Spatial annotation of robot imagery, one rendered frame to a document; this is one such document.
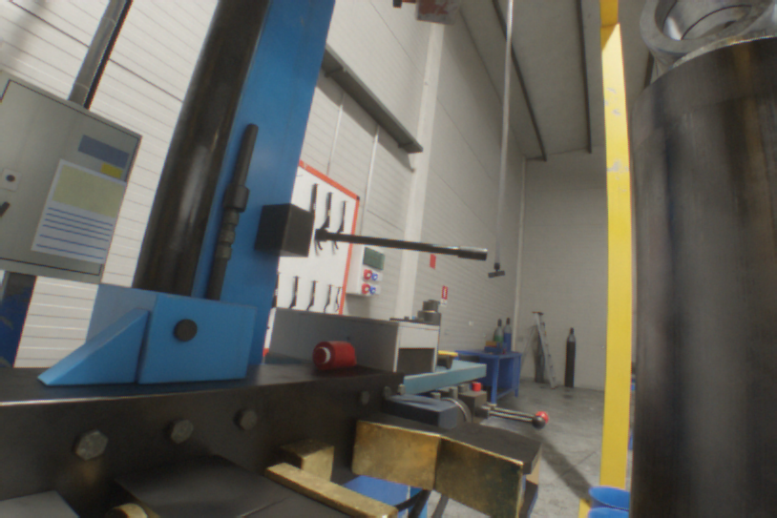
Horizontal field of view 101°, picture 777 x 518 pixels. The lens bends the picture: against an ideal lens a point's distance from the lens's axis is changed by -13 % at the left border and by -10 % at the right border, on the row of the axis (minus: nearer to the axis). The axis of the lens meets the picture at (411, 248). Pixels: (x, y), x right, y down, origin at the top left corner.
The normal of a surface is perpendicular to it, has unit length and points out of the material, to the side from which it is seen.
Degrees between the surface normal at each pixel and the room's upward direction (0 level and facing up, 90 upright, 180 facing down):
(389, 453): 90
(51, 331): 90
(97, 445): 90
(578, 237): 90
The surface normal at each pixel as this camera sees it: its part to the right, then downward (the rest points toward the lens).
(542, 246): -0.45, -0.24
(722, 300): -0.82, -0.21
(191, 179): 0.59, -0.10
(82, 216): 0.88, 0.00
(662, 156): -0.98, -0.14
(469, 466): -0.66, -0.23
